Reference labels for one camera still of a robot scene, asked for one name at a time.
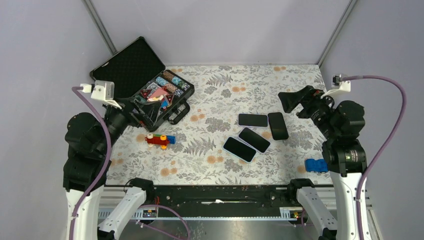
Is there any blue toy car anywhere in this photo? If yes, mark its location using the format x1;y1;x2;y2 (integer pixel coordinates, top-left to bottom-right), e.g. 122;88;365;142
304;158;329;173

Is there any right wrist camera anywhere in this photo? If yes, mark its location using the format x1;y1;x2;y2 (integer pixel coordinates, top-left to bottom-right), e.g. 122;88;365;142
320;74;351;99

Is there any black phone from blue case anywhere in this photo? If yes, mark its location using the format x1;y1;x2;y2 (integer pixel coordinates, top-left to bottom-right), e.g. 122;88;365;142
223;136;257;163

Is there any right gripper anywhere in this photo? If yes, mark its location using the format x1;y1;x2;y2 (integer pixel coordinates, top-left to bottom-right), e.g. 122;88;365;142
278;84;339;139

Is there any triangular card box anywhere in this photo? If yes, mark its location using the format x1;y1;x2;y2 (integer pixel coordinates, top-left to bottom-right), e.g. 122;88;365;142
140;88;152;99

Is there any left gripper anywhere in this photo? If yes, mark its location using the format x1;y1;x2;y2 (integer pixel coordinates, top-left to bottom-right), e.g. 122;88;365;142
97;94;164;153

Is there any black poker chip case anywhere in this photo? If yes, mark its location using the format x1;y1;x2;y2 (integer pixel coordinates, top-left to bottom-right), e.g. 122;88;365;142
89;36;195;127

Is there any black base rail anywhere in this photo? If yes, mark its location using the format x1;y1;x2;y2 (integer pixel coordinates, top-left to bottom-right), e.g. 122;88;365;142
142;185;302;219

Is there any red toy brick car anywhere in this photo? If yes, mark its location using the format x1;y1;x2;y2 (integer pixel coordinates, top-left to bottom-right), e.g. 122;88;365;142
144;133;177;150

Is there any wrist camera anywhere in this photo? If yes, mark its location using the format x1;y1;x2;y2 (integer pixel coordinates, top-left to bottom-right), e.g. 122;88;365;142
79;80;122;110
320;74;351;99

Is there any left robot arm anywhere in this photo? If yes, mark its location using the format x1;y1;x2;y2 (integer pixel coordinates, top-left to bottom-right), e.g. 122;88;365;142
63;93;156;240

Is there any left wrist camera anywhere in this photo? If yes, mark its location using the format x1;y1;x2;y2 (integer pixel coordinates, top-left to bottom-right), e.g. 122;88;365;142
79;80;122;110

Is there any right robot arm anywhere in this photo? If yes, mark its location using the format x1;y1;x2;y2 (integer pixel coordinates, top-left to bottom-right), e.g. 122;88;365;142
278;85;369;240

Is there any black phone without case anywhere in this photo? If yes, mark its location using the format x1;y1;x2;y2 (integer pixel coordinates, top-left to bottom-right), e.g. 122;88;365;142
267;112;289;141

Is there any floral table mat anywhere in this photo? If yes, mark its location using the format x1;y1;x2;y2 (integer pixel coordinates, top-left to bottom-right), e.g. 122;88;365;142
107;65;332;185

